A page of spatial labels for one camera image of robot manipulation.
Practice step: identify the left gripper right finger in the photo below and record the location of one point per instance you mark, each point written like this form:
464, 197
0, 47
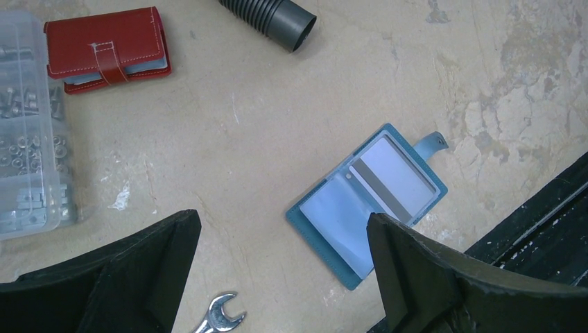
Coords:
426, 286

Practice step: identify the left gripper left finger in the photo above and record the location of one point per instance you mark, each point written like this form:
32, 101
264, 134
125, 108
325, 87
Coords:
134, 284

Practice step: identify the blue leather card holder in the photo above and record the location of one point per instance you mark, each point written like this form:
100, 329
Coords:
332, 216

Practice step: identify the red card case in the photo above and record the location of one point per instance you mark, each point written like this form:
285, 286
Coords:
97, 51

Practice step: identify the silver open-end wrench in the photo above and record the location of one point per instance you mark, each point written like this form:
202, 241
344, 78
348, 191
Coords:
215, 318

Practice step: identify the clear plastic screw box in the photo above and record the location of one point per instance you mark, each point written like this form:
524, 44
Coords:
37, 188

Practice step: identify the black table front rail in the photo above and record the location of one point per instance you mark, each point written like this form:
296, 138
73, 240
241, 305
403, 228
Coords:
545, 238

